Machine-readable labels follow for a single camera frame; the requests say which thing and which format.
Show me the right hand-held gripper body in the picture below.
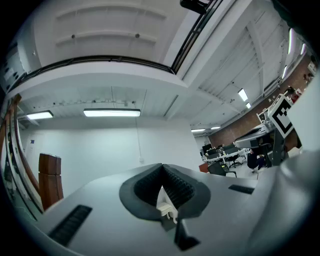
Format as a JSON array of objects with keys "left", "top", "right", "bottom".
[{"left": 257, "top": 94, "right": 295, "bottom": 166}]

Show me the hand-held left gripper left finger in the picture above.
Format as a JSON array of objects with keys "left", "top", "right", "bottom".
[{"left": 37, "top": 163, "right": 164, "bottom": 253}]

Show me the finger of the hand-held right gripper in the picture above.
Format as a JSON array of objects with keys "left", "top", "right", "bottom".
[{"left": 234, "top": 126, "right": 275, "bottom": 149}]

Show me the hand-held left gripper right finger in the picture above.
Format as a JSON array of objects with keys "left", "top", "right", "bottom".
[{"left": 162, "top": 163, "right": 258, "bottom": 241}]

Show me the black swivel office chair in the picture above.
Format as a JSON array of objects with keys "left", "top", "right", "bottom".
[{"left": 228, "top": 153, "right": 243, "bottom": 169}]

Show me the white office desk row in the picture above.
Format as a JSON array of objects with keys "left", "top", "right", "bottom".
[{"left": 202, "top": 147, "right": 251, "bottom": 165}]

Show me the dark wooden furniture piece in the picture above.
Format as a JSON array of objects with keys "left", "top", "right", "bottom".
[{"left": 0, "top": 93, "right": 45, "bottom": 221}]

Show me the black balcony railing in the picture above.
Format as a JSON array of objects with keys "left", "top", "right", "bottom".
[
  {"left": 13, "top": 55, "right": 177, "bottom": 85},
  {"left": 171, "top": 0, "right": 225, "bottom": 75}
]

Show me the black ceiling fixture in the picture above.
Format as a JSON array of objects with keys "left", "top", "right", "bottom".
[{"left": 179, "top": 0, "right": 208, "bottom": 15}]

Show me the black chrome-frame office chair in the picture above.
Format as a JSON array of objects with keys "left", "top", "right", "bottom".
[{"left": 207, "top": 163, "right": 238, "bottom": 178}]

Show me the white wall conduit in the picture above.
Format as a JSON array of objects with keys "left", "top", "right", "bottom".
[{"left": 135, "top": 116, "right": 143, "bottom": 159}]

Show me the grey electrical wall cabinet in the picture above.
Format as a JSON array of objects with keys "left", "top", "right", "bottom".
[{"left": 0, "top": 42, "right": 27, "bottom": 93}]

